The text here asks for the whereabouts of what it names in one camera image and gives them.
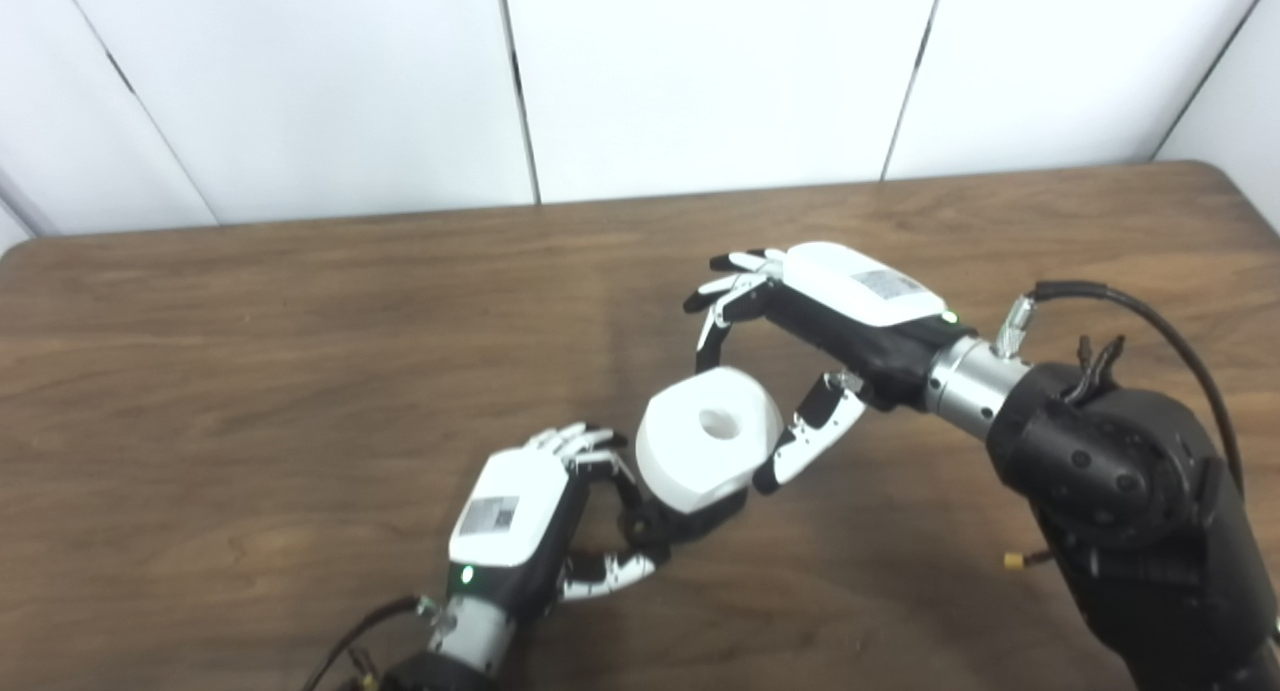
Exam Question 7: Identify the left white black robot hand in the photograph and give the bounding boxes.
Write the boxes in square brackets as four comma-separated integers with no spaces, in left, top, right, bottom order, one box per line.
[445,423,669,613]

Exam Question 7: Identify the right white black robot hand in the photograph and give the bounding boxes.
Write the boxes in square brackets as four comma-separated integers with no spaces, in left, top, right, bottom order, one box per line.
[684,241,977,497]

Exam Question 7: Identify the black flanged holder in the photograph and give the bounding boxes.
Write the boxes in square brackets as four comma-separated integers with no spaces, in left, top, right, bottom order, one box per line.
[625,486,749,548]

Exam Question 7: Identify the round white cylinder piece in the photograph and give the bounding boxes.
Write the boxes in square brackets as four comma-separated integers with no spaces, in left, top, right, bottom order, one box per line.
[635,367,785,515]

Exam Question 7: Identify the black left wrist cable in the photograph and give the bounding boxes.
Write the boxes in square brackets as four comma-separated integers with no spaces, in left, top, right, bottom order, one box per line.
[300,596,431,691]

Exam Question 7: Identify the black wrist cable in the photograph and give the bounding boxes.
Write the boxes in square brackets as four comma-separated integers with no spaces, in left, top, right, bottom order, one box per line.
[300,596,431,691]
[1000,281,1246,492]

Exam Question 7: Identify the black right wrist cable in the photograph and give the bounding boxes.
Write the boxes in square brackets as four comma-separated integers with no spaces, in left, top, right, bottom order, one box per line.
[1000,281,1246,492]

